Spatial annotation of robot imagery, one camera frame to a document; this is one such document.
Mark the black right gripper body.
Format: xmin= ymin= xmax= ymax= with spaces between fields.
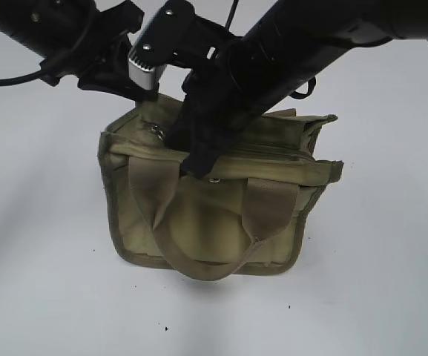
xmin=165 ymin=66 xmax=264 ymax=152

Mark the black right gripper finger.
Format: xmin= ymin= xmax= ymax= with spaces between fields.
xmin=180 ymin=144 xmax=220 ymax=177

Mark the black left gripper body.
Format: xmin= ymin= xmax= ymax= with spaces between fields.
xmin=40 ymin=1 xmax=158 ymax=102

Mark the olive yellow canvas bag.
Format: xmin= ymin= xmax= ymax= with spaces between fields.
xmin=98 ymin=96 xmax=343 ymax=281

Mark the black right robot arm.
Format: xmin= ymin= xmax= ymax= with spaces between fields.
xmin=165 ymin=1 xmax=428 ymax=178

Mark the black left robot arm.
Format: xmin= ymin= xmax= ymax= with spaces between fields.
xmin=0 ymin=1 xmax=157 ymax=102

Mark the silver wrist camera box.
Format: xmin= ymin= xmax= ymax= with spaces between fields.
xmin=128 ymin=47 xmax=167 ymax=90

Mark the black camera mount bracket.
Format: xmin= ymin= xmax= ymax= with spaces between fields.
xmin=133 ymin=1 xmax=237 ymax=69

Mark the black cable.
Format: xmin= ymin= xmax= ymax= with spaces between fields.
xmin=0 ymin=14 xmax=99 ymax=88

